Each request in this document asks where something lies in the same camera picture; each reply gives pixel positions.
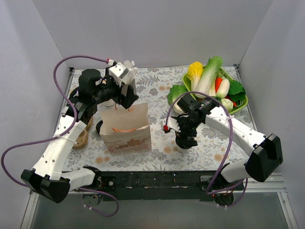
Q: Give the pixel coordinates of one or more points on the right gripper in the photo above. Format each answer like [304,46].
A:
[186,137]

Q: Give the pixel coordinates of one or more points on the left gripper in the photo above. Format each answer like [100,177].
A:
[127,94]

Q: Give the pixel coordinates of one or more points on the black cup lid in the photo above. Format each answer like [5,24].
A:
[186,143]

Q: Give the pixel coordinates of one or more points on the brown paper bag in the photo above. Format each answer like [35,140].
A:
[126,130]

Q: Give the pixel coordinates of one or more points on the white paper coffee cup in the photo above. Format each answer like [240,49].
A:
[182,149]

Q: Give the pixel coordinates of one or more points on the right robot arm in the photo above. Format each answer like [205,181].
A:
[265,152]

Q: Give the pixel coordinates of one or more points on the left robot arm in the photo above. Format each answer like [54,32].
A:
[46,177]

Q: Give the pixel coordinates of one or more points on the stack of paper cups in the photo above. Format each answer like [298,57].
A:
[110,105]

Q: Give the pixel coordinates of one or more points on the romaine lettuce toy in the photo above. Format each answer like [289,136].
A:
[175,91]

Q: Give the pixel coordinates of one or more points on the floral table mat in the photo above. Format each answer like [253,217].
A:
[152,86]

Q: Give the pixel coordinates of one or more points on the green vegetable tray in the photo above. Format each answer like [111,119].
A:
[240,100]

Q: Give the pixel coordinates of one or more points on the green napa cabbage toy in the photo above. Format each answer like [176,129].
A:
[206,83]

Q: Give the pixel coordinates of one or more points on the white radish toy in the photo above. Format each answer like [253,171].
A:
[223,89]

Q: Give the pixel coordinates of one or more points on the yellow napa cabbage toy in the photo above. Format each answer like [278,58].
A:
[195,71]

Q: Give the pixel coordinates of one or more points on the cardboard cup carrier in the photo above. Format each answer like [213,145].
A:
[82,139]

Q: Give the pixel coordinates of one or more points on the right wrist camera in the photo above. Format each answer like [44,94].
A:
[172,124]

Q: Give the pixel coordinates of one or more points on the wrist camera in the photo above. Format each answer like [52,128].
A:
[172,124]
[118,70]

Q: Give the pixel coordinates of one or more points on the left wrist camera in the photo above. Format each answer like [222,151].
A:
[118,70]

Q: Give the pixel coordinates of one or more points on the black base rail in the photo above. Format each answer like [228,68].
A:
[152,185]

